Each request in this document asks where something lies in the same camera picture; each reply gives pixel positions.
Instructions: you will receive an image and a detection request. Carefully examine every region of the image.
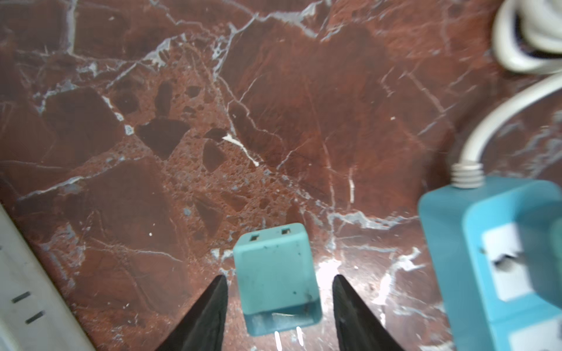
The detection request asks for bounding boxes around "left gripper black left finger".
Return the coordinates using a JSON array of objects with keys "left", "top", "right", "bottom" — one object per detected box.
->
[{"left": 157, "top": 275, "right": 228, "bottom": 351}]

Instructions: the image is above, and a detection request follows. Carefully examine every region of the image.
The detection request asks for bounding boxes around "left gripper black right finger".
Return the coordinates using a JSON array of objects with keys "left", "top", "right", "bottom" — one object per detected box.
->
[{"left": 332, "top": 274, "right": 403, "bottom": 351}]

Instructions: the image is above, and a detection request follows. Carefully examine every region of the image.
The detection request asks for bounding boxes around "teal plug cube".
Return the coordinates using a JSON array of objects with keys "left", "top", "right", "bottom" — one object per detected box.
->
[{"left": 233, "top": 222, "right": 323, "bottom": 350}]

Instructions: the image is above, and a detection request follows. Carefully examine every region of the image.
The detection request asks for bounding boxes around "blue power strip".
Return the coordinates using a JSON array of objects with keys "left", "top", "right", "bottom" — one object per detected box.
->
[{"left": 418, "top": 177, "right": 561, "bottom": 350}]

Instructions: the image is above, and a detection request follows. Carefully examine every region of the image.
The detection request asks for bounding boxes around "white multicolour power strip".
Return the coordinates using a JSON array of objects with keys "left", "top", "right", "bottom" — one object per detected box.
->
[{"left": 1, "top": 209, "right": 95, "bottom": 350}]

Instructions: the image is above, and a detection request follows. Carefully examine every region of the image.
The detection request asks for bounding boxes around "white bundled cable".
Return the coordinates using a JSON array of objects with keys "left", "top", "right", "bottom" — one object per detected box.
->
[{"left": 450, "top": 0, "right": 562, "bottom": 190}]

